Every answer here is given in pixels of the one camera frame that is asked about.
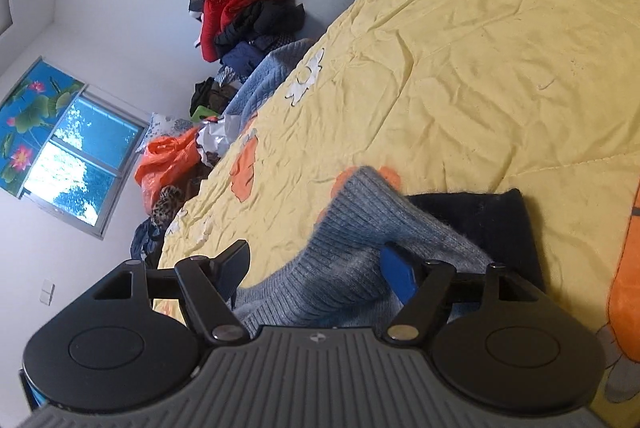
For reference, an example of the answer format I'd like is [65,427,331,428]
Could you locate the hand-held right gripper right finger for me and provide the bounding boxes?
[381,245,547,342]

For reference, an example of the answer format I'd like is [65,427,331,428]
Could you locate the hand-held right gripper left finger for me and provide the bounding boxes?
[92,239,251,345]

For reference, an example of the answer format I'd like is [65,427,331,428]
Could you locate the grey sweater with navy sleeves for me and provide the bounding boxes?
[231,165,547,330]

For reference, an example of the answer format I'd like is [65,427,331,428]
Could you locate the dark floral clothes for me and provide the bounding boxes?
[130,218,167,267]

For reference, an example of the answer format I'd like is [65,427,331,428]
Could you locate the leopard print cloth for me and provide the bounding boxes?
[150,185,184,230]

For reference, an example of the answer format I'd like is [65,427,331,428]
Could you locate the orange plastic bag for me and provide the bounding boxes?
[134,125,204,215]

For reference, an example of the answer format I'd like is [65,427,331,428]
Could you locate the white crumpled plastic bag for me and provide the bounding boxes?
[196,115,244,167]

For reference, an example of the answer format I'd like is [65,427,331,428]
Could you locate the floral pillow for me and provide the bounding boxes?
[136,111,201,154]

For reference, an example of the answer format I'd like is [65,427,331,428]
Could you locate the window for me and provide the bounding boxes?
[22,91,152,240]

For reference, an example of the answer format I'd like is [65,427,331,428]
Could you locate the light blue knit blanket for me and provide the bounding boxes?
[222,37,317,135]

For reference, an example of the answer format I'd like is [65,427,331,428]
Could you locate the yellow floral quilt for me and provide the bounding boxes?
[152,0,640,405]

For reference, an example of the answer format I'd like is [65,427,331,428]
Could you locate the red garment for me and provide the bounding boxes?
[196,0,296,62]

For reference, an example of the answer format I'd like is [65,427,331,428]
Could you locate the lotus flower poster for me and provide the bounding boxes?
[0,55,89,200]

